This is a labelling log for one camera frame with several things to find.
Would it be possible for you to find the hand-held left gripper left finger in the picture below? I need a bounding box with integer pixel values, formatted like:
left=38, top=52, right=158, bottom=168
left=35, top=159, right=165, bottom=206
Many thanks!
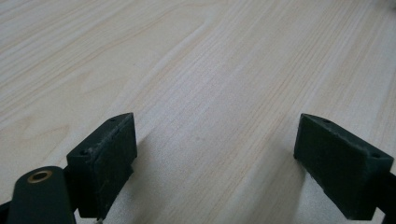
left=65, top=112, right=138, bottom=220

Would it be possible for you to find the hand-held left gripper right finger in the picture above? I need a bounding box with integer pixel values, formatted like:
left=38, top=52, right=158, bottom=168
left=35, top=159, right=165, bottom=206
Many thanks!
left=293, top=113, right=395, bottom=221

